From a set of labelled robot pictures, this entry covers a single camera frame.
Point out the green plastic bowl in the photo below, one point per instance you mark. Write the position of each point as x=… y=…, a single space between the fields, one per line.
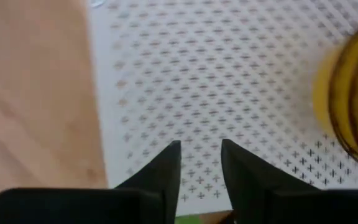
x=186 y=220

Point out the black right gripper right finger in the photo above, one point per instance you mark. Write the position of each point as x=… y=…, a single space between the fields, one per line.
x=259 y=199

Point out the white perforated metal shelf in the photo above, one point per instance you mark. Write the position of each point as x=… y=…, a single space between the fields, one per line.
x=213 y=77

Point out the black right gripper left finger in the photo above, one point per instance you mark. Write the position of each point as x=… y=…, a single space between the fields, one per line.
x=154 y=202

